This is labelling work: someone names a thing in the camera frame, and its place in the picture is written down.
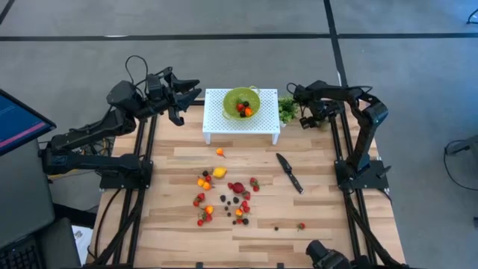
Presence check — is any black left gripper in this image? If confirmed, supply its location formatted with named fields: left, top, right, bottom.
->
left=158, top=67, right=202, bottom=127

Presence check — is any green colander bowl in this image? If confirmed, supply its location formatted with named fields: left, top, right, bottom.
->
left=222, top=85, right=262, bottom=121

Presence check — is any small green potted plant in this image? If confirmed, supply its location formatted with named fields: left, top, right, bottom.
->
left=278, top=96, right=299, bottom=128

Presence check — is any white perforated shelf riser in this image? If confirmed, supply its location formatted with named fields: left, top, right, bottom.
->
left=202, top=88, right=281, bottom=146

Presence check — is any black kitchen knife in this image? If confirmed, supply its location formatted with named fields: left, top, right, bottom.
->
left=275, top=152, right=305, bottom=195

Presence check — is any black rounded object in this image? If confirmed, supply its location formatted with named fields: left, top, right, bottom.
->
left=305, top=238, right=354, bottom=269

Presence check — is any computer monitor blue screen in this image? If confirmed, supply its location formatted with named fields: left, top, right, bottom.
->
left=0, top=88, right=57, bottom=157

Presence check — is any white paper sheet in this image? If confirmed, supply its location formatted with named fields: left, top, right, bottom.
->
left=70, top=225, right=94, bottom=259

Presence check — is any black keyboard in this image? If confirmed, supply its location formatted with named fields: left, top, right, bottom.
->
left=0, top=235, right=42, bottom=269

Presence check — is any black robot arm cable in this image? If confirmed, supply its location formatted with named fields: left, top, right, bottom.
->
left=124, top=55, right=150, bottom=89

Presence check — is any black floor cable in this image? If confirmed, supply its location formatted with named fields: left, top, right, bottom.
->
left=443, top=138, right=478, bottom=191

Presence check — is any black aluminium table frame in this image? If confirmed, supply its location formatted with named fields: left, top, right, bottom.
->
left=84, top=97, right=410, bottom=269

